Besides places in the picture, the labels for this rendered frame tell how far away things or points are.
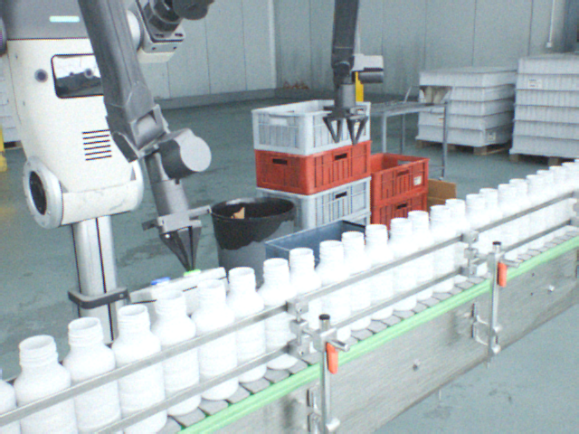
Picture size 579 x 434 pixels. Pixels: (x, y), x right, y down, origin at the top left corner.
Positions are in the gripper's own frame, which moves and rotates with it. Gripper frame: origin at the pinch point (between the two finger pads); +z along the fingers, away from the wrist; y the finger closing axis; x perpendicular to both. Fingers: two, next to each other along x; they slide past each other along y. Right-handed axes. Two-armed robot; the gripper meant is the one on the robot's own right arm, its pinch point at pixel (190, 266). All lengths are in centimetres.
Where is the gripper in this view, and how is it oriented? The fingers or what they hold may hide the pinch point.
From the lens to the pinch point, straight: 107.7
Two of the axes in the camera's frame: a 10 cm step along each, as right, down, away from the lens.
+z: 2.6, 9.7, 0.1
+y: 7.4, -2.1, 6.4
